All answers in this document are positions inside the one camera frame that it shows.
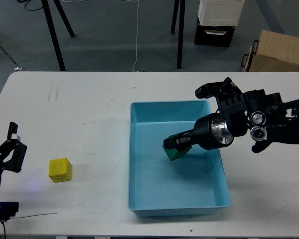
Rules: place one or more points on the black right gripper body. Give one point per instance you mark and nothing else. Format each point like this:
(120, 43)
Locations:
(218, 130)

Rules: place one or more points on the black drawer cabinet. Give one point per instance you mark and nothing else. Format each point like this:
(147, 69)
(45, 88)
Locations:
(220, 36)

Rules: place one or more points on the green wooden block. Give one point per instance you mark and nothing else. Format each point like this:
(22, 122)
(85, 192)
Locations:
(173, 149)

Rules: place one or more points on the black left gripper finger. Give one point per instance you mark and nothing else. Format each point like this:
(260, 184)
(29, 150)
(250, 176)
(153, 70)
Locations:
(17, 148)

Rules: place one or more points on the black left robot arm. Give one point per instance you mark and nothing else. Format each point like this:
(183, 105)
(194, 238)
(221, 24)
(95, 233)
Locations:
(7, 209)

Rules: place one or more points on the light blue plastic bin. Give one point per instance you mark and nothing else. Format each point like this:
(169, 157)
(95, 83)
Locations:
(192, 185)

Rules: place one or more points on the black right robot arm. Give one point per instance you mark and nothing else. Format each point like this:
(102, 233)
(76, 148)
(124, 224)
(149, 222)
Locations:
(266, 117)

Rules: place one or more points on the white appliance box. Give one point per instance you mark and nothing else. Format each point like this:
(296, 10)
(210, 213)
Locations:
(220, 12)

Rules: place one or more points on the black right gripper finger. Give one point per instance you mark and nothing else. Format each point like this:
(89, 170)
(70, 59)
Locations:
(179, 141)

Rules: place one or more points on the yellow wooden block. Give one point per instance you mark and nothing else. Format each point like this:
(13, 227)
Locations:
(60, 170)

